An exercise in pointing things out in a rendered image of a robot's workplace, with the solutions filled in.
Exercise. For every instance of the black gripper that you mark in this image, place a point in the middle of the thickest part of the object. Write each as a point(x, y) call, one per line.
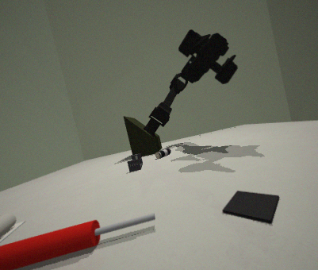
point(205, 60)

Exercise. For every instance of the red-handled screwdriver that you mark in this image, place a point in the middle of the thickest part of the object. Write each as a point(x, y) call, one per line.
point(63, 241)

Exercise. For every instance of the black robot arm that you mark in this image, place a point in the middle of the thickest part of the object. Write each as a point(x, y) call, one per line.
point(217, 45)

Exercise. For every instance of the black flat rectangular panel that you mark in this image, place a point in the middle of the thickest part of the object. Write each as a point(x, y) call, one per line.
point(254, 206)

